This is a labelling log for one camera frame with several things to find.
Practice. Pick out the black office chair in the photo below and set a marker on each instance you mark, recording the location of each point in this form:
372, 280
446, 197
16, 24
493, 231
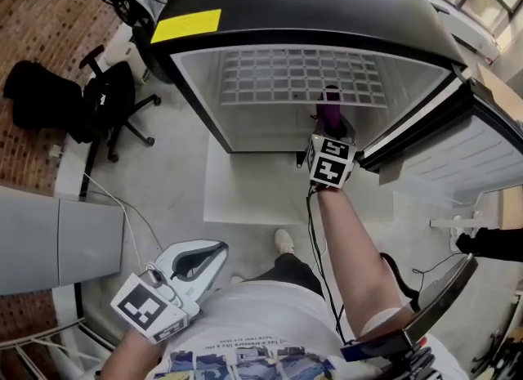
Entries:
110, 100

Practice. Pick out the grey metal cabinet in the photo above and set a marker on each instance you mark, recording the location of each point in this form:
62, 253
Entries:
57, 243

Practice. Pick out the person's right forearm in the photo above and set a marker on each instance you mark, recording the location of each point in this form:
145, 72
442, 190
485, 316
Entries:
355, 251

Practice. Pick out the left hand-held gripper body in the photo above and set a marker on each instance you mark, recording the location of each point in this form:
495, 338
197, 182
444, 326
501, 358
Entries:
143, 307

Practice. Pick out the yellow rectangular label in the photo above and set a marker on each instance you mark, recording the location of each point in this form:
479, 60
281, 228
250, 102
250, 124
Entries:
186, 25

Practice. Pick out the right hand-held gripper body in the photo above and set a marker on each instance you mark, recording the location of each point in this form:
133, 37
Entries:
330, 164

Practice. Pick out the person's white shoe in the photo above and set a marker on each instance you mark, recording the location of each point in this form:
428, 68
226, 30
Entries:
283, 240

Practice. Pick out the person's white printed t-shirt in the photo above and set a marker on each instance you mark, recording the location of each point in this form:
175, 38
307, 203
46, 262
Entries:
261, 321

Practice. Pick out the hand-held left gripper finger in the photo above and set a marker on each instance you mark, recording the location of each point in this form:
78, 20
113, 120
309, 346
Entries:
188, 245
210, 274

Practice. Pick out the person's left forearm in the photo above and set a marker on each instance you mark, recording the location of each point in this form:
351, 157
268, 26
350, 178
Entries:
130, 356

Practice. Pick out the person's black trouser leg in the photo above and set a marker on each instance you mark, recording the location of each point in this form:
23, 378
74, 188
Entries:
292, 270

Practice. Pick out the black flat panel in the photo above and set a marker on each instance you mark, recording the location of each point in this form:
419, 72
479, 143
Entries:
443, 294

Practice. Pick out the white side table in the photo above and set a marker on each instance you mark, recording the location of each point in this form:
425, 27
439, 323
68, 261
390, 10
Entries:
466, 29

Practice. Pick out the black jacket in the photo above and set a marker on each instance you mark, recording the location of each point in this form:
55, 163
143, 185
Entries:
41, 98

